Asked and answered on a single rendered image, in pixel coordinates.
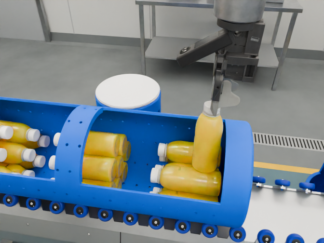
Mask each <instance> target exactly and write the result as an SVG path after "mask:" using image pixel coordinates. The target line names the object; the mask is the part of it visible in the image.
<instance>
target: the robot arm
mask: <svg viewBox="0 0 324 243"><path fill-rule="evenodd" d="M265 4H266V0H215V3H214V11H213V14H214V16H215V17H216V18H217V25H218V26H219V27H221V28H223V29H222V30H220V31H218V32H216V33H214V34H212V35H210V36H208V37H206V38H204V39H202V40H200V41H198V42H196V43H194V44H192V45H190V46H187V47H184V48H183V49H182V50H180V51H179V53H178V55H177V58H176V60H177V62H178V64H179V65H180V67H182V68H183V67H185V66H187V65H190V64H192V63H194V62H196V61H198V60H200V59H202V58H204V57H206V56H208V55H210V54H212V53H215V58H214V68H213V76H214V77H213V86H212V93H211V106H210V110H211V112H212V114H213V116H216V115H217V110H218V109H219V108H223V107H231V106H236V105H238V104H239V102H240V98H239V97H238V96H237V95H235V94H233V93H232V92H233V91H236V90H238V88H239V85H238V83H236V82H234V81H232V80H231V79H233V80H235V81H242V82H251V83H254V79H255V74H256V70H257V65H258V61H259V57H258V53H259V49H260V45H261V41H262V37H263V33H264V28H265V23H264V19H263V18H262V17H263V13H264V9H265Z"/></svg>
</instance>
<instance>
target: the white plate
mask: <svg viewBox="0 0 324 243"><path fill-rule="evenodd" d="M95 94H96V98H97V99H98V101H99V102H100V103H102V104H103V105H105V106H108V107H110V108H121V109H134V108H140V107H143V106H146V105H148V104H150V103H151V102H153V101H154V100H155V99H156V98H157V97H158V96H159V94H160V87H159V85H158V83H157V82H156V81H155V80H153V79H152V78H150V77H147V76H144V75H139V74H122V75H117V76H114V77H111V78H108V79H106V80H104V81H103V82H101V83H100V84H99V85H98V87H97V89H96V92H95Z"/></svg>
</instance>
